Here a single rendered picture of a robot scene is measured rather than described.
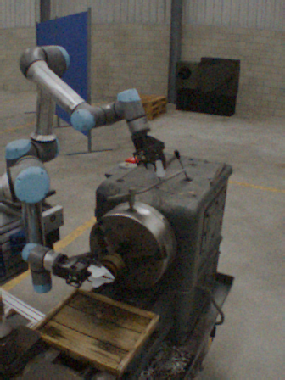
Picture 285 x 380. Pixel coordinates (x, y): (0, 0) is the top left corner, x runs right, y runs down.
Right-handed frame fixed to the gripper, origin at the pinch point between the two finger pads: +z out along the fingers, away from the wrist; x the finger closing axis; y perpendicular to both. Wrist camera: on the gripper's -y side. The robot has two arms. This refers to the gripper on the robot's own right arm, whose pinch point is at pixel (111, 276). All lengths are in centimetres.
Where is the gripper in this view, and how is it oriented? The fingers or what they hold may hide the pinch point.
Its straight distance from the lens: 126.5
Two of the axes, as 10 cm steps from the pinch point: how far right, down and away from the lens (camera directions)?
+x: 0.3, -9.2, -4.0
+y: -4.5, 3.5, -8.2
